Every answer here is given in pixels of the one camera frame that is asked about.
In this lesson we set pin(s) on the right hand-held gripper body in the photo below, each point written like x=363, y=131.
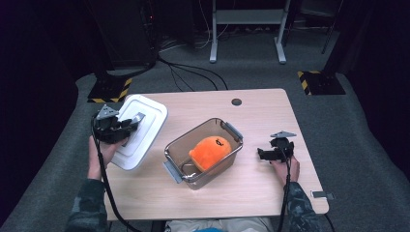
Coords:
x=283, y=148

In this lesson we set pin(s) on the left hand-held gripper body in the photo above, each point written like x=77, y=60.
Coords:
x=108, y=130

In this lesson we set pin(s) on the clear brown storage box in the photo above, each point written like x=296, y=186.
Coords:
x=180, y=158

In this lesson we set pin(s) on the orange plush toy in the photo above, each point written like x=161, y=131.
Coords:
x=209, y=153

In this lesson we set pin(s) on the person's right hand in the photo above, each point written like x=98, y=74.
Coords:
x=290, y=172

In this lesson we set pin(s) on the person's left hand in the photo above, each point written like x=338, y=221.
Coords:
x=100, y=158

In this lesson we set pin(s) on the black stand base striped tape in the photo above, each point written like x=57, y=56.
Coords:
x=108, y=90
x=320, y=83

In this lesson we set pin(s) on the black table grommet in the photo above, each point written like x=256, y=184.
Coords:
x=236, y=102

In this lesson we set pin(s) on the person's light trousers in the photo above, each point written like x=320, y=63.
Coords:
x=245, y=225

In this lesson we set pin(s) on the dark computer cabinet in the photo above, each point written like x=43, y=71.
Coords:
x=125, y=32

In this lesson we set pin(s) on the grey metal table bracket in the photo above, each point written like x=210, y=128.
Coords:
x=324, y=194

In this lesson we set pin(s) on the white metal desk frame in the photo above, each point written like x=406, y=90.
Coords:
x=248, y=16

